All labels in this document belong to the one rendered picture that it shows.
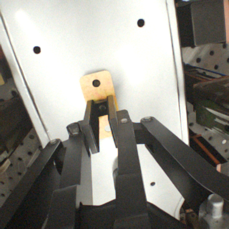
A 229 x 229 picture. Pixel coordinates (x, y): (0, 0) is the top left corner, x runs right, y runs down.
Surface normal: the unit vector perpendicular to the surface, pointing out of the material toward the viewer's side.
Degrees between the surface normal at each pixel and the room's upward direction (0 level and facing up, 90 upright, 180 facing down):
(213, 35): 0
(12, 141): 90
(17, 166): 0
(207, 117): 78
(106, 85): 4
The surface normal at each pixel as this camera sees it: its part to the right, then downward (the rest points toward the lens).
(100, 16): 0.08, 0.37
